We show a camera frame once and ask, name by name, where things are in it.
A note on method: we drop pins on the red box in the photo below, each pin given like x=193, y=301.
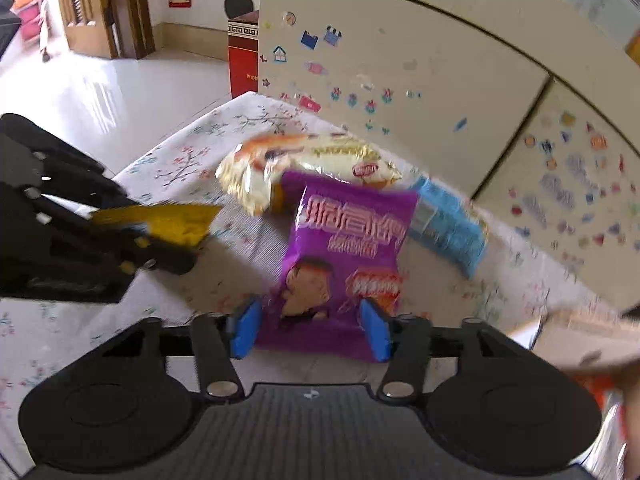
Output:
x=242, y=55

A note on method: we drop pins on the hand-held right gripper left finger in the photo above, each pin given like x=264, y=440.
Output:
x=245, y=327

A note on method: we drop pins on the purple snack packet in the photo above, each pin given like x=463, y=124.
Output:
x=340, y=260

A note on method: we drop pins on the pink storage drawers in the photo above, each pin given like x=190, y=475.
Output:
x=27, y=0

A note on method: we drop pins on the light blue snack packet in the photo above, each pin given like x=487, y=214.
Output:
x=450, y=230

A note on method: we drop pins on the cardboard box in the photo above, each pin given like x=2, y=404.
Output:
x=585, y=340

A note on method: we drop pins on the wooden door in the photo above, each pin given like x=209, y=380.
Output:
x=100, y=5

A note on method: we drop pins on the cream noodle snack bag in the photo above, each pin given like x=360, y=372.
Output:
x=300, y=160

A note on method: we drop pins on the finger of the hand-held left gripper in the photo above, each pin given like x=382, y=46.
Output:
x=60, y=170
x=160, y=255

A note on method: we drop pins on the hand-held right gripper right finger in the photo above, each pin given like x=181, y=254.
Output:
x=376, y=330

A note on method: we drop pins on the beige cabinet with stickers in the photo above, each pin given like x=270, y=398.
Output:
x=425, y=35

